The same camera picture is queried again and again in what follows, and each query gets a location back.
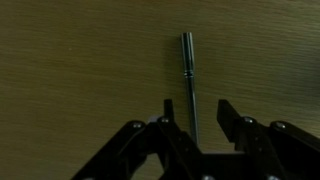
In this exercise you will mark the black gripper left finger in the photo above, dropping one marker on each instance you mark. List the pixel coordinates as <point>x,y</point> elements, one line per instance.
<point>129,148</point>

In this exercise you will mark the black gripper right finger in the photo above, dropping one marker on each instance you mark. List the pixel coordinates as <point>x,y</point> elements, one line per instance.
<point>280,151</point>

